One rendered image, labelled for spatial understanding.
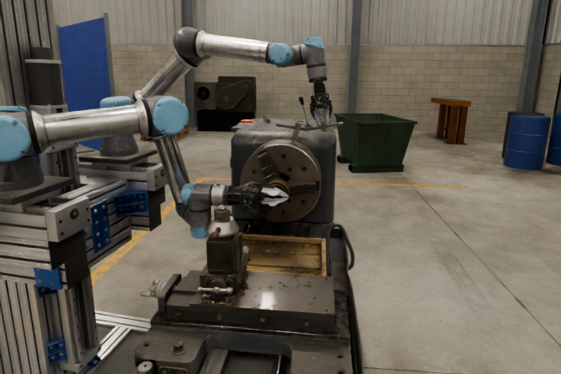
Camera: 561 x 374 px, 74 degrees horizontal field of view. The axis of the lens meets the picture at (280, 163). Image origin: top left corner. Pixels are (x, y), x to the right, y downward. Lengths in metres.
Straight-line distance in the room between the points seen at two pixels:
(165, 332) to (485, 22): 11.99
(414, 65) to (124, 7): 8.65
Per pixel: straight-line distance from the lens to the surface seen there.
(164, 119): 1.17
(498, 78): 12.49
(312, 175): 1.41
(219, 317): 0.93
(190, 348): 0.92
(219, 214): 0.89
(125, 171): 1.64
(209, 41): 1.45
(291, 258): 1.30
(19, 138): 1.13
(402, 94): 11.62
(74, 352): 1.84
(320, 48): 1.47
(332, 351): 0.91
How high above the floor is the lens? 1.48
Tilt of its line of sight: 13 degrees down
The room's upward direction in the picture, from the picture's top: 1 degrees clockwise
